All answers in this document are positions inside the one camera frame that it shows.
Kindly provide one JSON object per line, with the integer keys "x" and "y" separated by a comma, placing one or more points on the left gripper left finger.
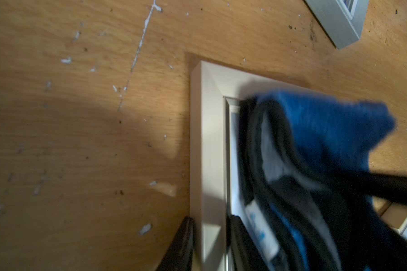
{"x": 178, "y": 256}

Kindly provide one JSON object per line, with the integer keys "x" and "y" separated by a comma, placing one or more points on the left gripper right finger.
{"x": 245, "y": 254}

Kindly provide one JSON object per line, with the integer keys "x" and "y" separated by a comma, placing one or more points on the blue microfiber cloth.
{"x": 306, "y": 187}

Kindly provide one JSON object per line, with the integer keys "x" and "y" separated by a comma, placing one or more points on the cream picture frame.
{"x": 215, "y": 91}
{"x": 395, "y": 216}

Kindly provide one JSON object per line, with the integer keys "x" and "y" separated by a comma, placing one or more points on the light green picture frame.
{"x": 343, "y": 21}

